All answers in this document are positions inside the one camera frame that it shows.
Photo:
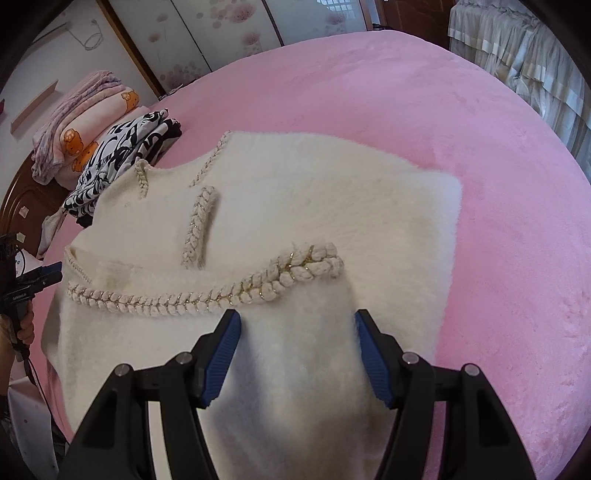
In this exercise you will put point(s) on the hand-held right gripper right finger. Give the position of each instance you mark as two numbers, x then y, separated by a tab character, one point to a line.
371	360

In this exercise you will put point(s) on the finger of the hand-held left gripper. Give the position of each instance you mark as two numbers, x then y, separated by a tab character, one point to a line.
45	276

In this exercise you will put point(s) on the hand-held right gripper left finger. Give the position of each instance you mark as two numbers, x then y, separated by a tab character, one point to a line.
221	360

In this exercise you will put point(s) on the white fluffy braid-trimmed cardigan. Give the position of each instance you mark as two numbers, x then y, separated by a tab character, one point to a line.
323	221

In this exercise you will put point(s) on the person's left hand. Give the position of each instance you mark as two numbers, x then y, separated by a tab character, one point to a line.
27	330

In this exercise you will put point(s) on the small white cloth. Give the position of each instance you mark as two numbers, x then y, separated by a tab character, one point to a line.
51	230

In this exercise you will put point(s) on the wooden headboard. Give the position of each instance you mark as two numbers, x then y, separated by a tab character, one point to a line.
27	198

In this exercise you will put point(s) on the black and white printed garment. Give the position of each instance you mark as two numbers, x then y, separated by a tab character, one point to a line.
115	152

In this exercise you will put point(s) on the pink bear-print quilt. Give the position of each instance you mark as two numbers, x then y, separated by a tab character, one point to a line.
99	115

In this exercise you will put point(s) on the pink striped folded blanket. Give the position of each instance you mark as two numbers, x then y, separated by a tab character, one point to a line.
69	106

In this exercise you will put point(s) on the pink plush bed blanket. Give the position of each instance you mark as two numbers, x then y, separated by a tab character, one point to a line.
415	115

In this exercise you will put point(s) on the flower-print sliding wardrobe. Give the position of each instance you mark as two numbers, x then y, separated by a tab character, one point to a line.
207	32

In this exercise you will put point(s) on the brown wooden door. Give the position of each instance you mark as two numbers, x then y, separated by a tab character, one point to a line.
415	16

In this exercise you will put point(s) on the pink wall shelf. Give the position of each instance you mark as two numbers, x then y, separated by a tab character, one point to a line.
34	108

